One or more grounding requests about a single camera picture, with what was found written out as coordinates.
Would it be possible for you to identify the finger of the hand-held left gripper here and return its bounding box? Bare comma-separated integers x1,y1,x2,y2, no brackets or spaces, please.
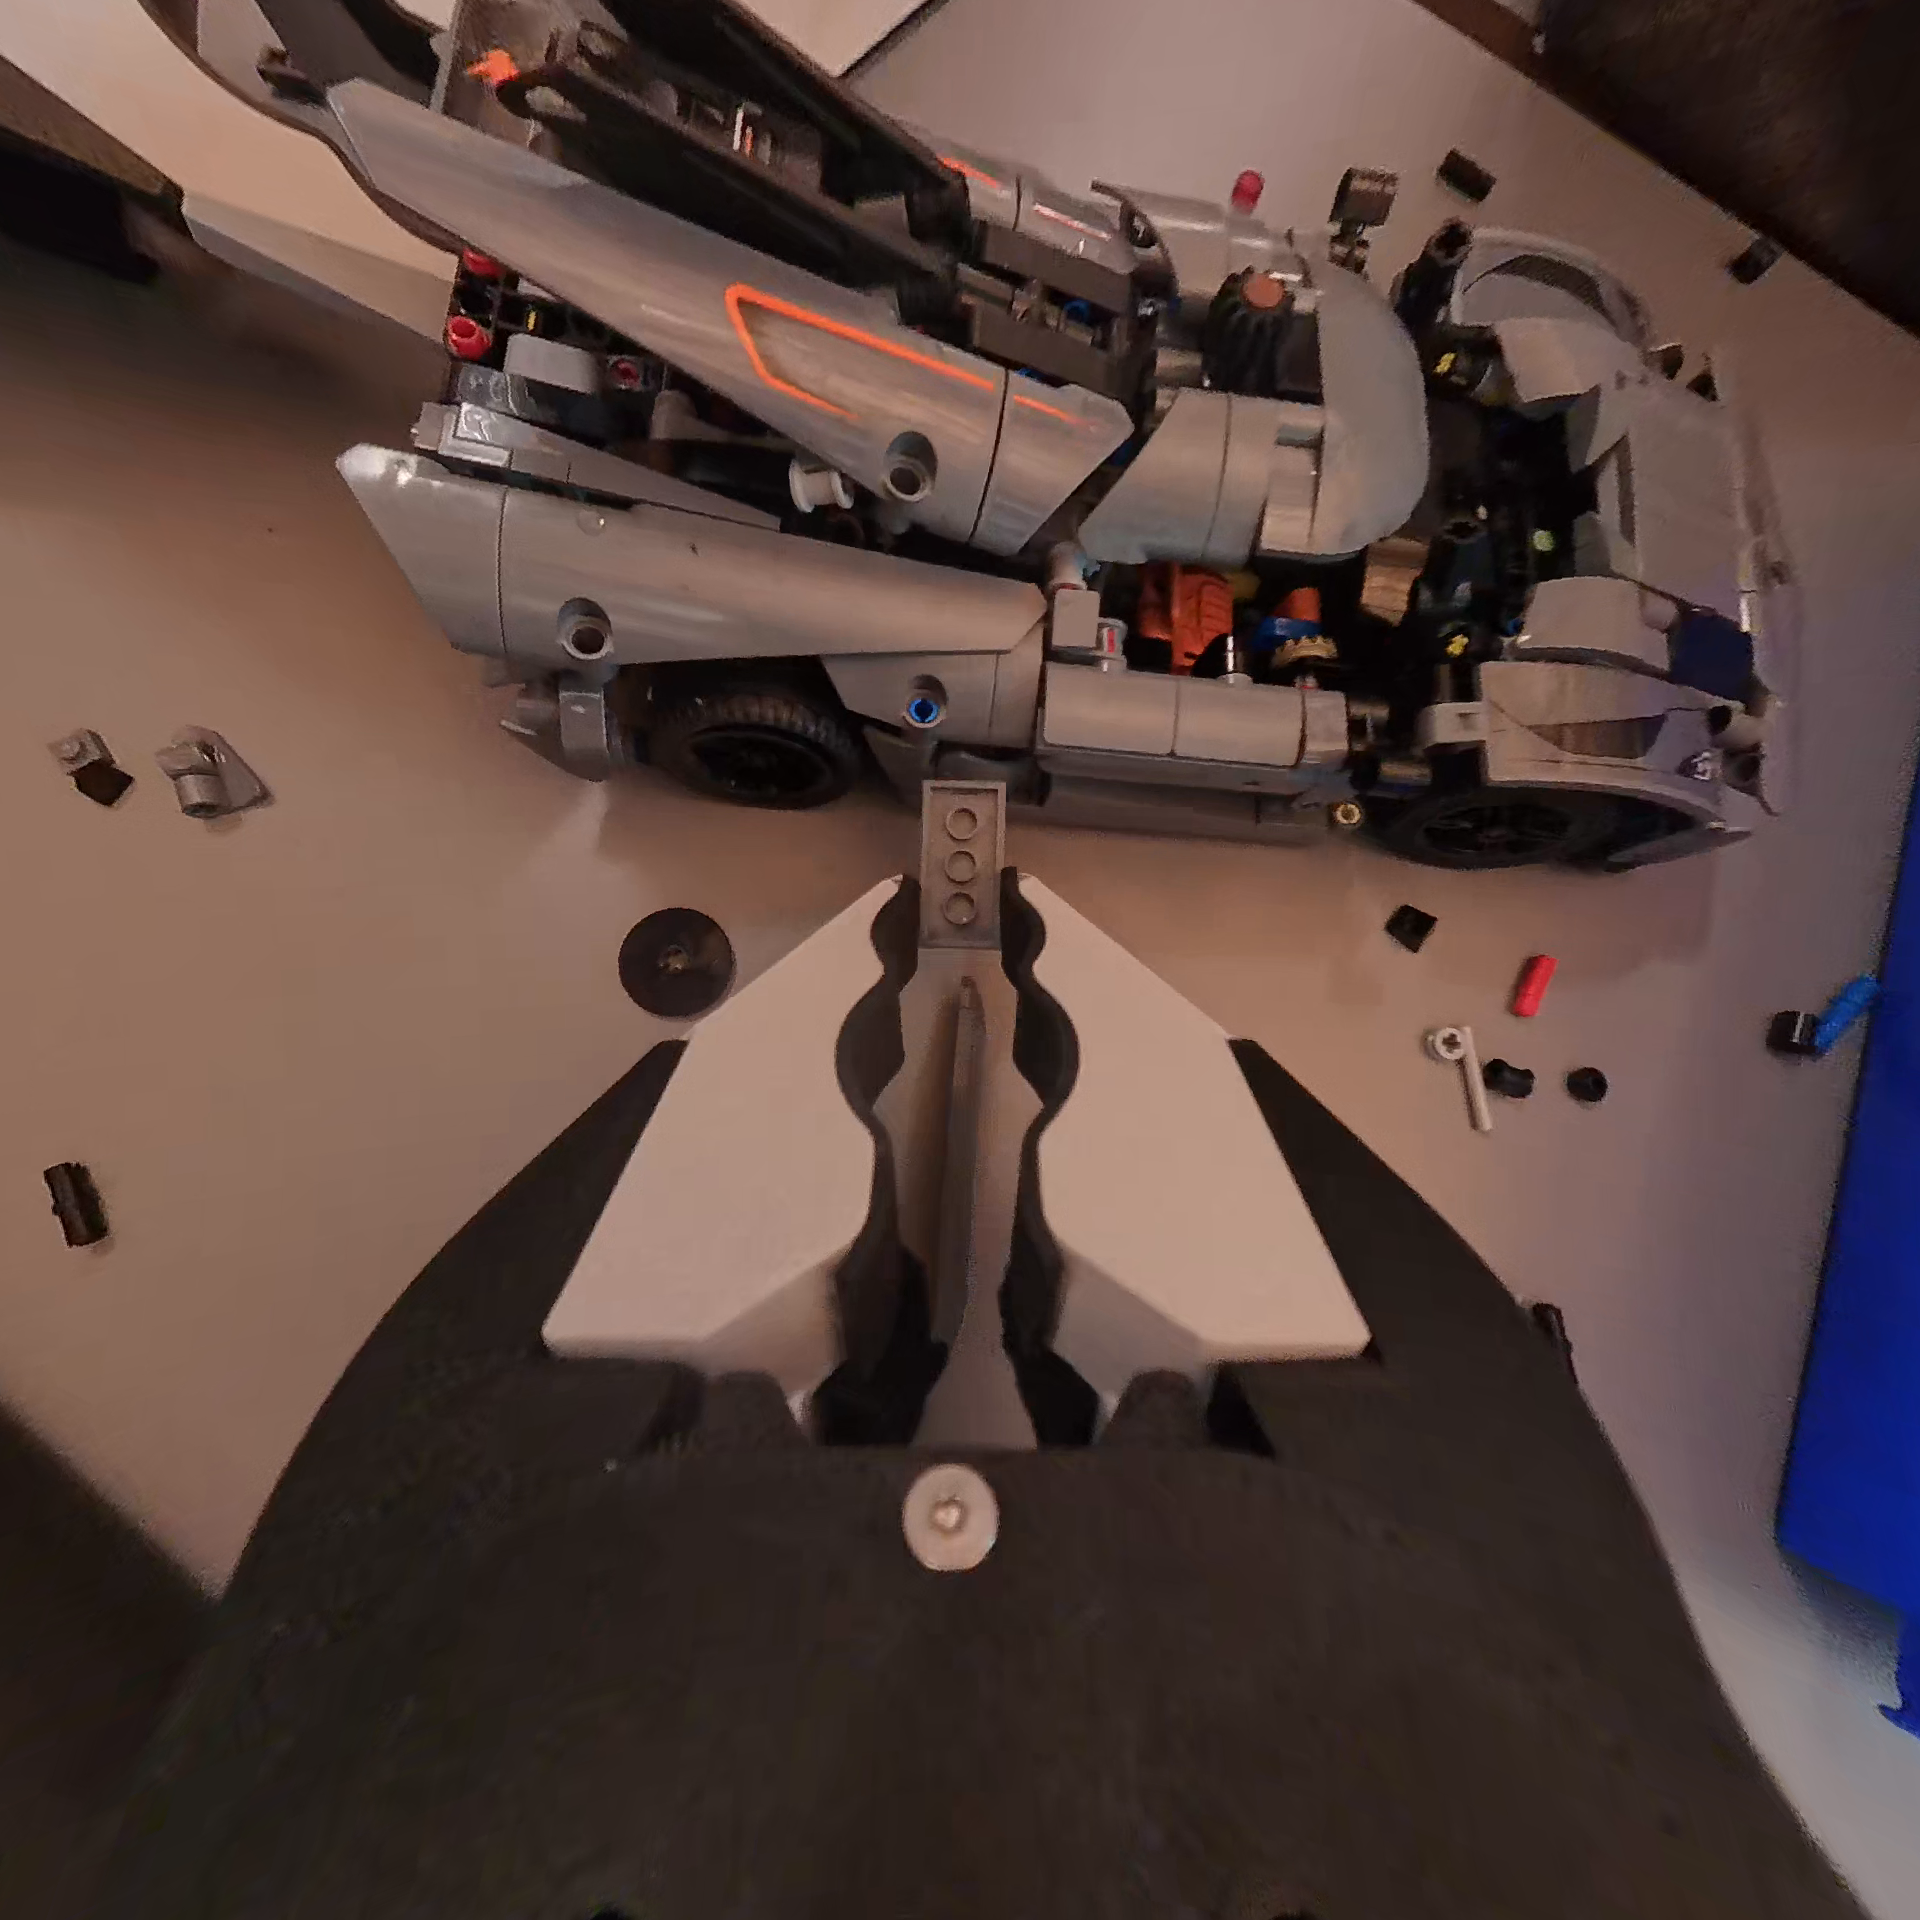
180,191,454,348

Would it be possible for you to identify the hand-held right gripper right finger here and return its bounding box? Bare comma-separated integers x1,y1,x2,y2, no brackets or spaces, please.
1002,867,1371,1433

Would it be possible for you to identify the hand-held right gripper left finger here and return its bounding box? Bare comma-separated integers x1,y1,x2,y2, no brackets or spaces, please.
540,873,924,1433

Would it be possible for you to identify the long grey orange-striped lego panel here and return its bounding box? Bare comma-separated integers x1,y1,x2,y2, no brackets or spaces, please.
933,971,994,1361

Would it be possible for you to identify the grey lego car model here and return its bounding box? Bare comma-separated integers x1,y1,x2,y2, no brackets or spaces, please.
132,0,1796,881

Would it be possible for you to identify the dark round lego disc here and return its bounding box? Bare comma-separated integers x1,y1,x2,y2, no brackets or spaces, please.
620,908,735,1022

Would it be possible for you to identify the small grey lego piece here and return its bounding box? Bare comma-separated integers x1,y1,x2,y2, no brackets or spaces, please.
154,727,271,820

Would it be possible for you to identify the small blue lego piece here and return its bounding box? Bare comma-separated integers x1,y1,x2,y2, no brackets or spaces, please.
1767,977,1882,1058

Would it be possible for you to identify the blue plastic bin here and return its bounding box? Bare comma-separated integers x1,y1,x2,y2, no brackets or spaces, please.
1775,810,1920,1727

